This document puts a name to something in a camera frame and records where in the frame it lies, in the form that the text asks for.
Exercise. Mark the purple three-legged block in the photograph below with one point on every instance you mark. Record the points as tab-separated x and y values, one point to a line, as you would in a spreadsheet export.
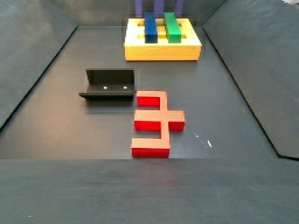
158	8

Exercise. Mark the yellow slotted board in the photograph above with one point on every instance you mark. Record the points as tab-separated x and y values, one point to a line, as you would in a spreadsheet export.
161	51

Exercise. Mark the red branched block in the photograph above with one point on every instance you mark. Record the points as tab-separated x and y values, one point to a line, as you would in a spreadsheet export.
158	119

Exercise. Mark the green long bar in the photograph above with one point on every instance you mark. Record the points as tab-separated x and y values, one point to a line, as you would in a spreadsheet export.
173	28

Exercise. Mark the blue long bar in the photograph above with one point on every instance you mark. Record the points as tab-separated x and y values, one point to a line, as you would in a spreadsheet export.
150	28

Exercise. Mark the black angle bracket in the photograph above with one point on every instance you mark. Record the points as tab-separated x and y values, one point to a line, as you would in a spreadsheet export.
110	83

